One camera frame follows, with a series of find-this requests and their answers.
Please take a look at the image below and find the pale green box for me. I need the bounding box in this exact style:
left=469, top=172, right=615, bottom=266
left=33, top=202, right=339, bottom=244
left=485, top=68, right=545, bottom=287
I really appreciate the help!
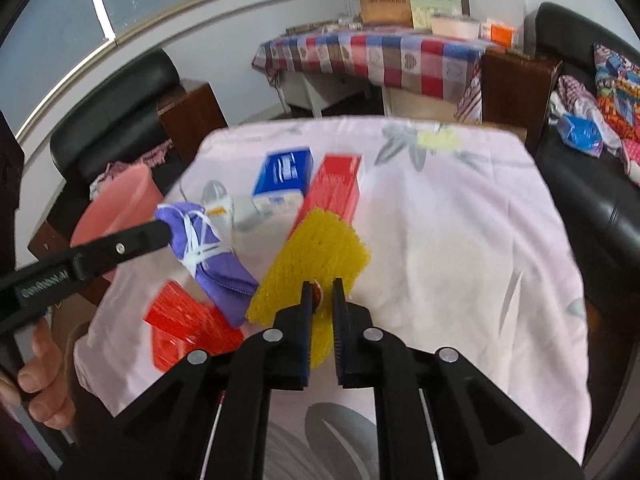
left=411, top=0, right=463, bottom=31

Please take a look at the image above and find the person's left hand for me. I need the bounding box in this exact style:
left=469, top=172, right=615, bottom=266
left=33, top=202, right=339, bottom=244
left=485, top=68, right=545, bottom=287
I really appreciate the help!
left=0, top=322, right=76, bottom=431

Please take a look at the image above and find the checked heart tablecloth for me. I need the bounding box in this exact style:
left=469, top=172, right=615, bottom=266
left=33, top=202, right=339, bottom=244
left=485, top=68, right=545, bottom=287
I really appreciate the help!
left=251, top=31, right=493, bottom=121

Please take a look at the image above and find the white power strip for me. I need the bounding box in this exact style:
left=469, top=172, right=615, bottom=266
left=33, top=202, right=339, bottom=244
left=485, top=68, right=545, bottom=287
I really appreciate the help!
left=320, top=17, right=363, bottom=33

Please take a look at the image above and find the red foil packet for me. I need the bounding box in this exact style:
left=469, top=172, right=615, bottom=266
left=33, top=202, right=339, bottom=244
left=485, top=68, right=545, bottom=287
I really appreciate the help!
left=144, top=280, right=246, bottom=373

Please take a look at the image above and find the crumpled cloth on armchair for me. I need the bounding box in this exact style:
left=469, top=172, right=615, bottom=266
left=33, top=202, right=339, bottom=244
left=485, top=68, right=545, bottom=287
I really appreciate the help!
left=90, top=140, right=176, bottom=196

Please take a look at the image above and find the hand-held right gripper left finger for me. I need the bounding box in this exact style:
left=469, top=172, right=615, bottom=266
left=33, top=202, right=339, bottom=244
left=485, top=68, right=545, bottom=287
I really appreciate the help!
left=60, top=280, right=316, bottom=480

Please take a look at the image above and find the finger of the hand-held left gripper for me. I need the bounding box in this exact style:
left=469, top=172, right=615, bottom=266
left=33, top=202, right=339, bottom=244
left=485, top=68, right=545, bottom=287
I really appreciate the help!
left=70, top=219, right=173, bottom=282

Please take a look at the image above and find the black leather sofa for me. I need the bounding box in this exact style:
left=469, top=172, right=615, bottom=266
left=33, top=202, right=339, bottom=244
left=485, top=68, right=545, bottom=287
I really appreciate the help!
left=480, top=2, right=640, bottom=311

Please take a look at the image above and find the wooden table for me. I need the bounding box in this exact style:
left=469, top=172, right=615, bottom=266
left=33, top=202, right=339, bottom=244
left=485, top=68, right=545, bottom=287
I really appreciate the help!
left=480, top=122, right=528, bottom=145

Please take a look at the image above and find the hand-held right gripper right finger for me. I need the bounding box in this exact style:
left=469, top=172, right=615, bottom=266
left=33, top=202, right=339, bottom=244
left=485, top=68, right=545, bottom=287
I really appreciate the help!
left=331, top=277, right=586, bottom=480

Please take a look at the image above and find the pink floral tablecloth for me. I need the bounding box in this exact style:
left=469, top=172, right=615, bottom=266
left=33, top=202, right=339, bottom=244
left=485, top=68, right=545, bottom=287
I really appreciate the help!
left=74, top=116, right=593, bottom=480

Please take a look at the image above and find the pink plastic bucket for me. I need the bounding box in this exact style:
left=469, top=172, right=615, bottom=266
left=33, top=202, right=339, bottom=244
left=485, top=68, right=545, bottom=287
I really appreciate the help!
left=70, top=167, right=163, bottom=306

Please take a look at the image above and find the orange white box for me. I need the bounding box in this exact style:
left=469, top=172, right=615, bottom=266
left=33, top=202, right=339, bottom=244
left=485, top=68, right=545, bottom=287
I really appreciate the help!
left=480, top=20, right=520, bottom=48

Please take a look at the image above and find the purple face mask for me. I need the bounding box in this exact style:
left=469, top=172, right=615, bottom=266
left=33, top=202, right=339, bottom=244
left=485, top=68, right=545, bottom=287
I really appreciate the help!
left=155, top=201, right=261, bottom=328

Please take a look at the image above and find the pink dotted cushion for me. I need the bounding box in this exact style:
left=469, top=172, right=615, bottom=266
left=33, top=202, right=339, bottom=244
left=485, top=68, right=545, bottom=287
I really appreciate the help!
left=622, top=137, right=640, bottom=188

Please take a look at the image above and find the colourful printed cushion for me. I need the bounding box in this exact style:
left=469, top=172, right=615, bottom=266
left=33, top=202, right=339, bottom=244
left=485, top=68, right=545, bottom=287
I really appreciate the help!
left=592, top=42, right=640, bottom=143

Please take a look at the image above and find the blue plastic bag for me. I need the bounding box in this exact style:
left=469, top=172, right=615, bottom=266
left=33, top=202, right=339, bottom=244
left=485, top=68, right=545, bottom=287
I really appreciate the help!
left=556, top=114, right=606, bottom=158

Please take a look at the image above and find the white desk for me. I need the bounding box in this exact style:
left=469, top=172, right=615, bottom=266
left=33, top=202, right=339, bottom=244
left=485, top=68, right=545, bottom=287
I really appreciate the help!
left=275, top=72, right=461, bottom=121

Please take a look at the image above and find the red box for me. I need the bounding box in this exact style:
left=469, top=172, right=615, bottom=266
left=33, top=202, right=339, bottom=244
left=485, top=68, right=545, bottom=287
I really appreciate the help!
left=287, top=154, right=365, bottom=241

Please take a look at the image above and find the checked cloth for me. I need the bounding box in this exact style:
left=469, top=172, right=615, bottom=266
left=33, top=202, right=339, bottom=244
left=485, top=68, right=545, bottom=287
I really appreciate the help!
left=547, top=75, right=631, bottom=161

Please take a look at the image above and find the black leather armchair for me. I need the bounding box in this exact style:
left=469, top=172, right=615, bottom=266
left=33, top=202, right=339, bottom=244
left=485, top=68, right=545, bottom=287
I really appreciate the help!
left=27, top=49, right=228, bottom=311

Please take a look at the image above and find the blue white box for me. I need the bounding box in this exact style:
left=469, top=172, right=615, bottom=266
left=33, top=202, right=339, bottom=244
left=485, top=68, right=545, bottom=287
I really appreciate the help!
left=251, top=146, right=315, bottom=218

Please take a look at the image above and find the long yellow foam net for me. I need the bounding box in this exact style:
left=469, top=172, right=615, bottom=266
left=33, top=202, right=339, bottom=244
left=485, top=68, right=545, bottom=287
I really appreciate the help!
left=246, top=207, right=372, bottom=373

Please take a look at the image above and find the white rectangular container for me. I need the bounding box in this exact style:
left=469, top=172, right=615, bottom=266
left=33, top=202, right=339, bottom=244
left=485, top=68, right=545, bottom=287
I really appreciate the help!
left=429, top=14, right=481, bottom=40

